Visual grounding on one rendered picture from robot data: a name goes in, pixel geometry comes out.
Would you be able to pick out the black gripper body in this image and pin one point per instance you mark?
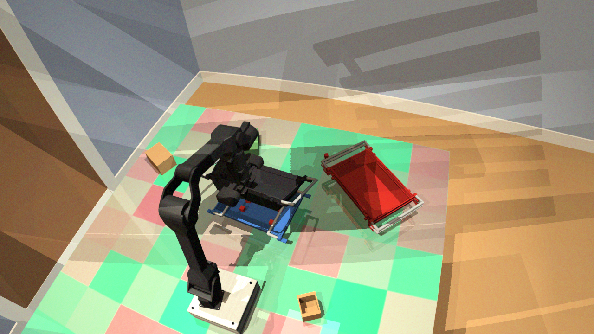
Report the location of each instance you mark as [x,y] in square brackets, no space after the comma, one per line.
[231,195]

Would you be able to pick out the green rectangular block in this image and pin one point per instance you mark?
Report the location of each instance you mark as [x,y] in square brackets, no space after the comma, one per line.
[254,148]

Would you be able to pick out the orange open-top tray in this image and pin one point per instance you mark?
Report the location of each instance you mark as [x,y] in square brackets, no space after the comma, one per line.
[309,306]

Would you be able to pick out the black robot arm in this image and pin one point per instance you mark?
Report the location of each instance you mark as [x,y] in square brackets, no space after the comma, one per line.
[227,144]

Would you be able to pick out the orange rectangular block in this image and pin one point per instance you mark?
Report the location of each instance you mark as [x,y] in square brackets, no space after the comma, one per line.
[160,158]

